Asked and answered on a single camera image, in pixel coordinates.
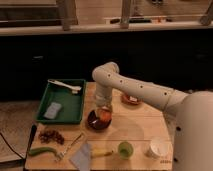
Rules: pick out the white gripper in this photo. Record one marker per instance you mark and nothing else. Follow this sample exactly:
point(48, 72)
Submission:
point(103, 97)

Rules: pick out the red apple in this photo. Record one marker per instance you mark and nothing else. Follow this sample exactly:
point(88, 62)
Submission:
point(105, 115)

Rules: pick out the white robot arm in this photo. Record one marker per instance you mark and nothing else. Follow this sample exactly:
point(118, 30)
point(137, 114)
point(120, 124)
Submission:
point(193, 141)

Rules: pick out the purple bowl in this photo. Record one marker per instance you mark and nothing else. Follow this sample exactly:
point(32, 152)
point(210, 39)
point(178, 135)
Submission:
point(95, 123)

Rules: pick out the orange plate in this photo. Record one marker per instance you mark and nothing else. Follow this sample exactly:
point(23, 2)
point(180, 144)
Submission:
point(125, 99)

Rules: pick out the white block on plate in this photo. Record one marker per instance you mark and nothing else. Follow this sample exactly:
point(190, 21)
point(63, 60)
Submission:
point(133, 99)

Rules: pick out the green plastic tray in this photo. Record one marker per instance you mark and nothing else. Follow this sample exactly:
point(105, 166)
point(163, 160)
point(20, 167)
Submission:
point(71, 110)

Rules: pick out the yellow banana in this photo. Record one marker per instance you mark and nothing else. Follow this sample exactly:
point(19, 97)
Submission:
point(101, 152)

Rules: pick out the green cup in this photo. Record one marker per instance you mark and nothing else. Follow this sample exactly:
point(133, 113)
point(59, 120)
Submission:
point(125, 150)

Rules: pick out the grey sponge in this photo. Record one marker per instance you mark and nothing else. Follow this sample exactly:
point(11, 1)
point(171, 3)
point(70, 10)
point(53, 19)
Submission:
point(52, 110)

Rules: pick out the silver fork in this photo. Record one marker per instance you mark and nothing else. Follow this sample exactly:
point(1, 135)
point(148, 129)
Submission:
point(61, 155)

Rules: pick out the bunch of dark grapes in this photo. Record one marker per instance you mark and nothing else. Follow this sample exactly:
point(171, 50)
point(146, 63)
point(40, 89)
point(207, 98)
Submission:
point(47, 136)

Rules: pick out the white cup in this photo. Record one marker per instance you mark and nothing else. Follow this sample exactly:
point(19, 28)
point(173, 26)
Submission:
point(157, 148)

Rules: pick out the green pepper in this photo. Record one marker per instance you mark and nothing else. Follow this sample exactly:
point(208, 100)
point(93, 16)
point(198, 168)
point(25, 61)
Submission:
point(40, 150)

